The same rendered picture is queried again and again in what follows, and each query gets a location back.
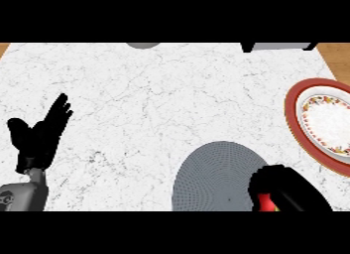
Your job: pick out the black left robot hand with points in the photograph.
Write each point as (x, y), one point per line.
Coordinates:
(37, 139)

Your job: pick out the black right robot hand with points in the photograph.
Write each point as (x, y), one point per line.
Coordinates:
(290, 190)

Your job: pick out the red tomato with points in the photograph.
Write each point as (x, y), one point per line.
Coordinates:
(266, 202)

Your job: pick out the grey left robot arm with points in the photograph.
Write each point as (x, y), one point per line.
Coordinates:
(21, 195)

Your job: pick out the grey round placemat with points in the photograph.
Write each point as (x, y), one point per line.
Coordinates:
(213, 178)

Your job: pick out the red-rimmed white floral plate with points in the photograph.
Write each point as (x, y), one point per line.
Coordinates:
(331, 124)

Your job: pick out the grey round object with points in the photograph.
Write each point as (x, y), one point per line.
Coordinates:
(142, 45)

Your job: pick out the grey and black appliance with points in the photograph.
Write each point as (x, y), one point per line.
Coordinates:
(277, 46)

